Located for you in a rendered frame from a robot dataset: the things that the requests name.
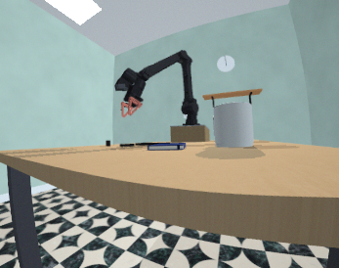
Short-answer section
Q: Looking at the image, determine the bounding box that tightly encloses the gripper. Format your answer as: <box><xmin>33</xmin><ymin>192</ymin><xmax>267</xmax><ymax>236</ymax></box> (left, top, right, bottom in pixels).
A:
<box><xmin>121</xmin><ymin>88</ymin><xmax>144</xmax><ymax>117</ymax></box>

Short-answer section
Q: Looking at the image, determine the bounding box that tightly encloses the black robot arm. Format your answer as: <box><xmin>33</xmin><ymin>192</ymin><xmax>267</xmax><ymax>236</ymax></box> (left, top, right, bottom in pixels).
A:
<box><xmin>114</xmin><ymin>50</ymin><xmax>200</xmax><ymax>125</ymax></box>

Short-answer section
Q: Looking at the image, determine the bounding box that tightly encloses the dark blue flat rectangular pad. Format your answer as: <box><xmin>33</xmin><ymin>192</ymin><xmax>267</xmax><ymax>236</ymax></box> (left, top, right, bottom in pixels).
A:
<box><xmin>148</xmin><ymin>143</ymin><xmax>186</xmax><ymax>151</ymax></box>

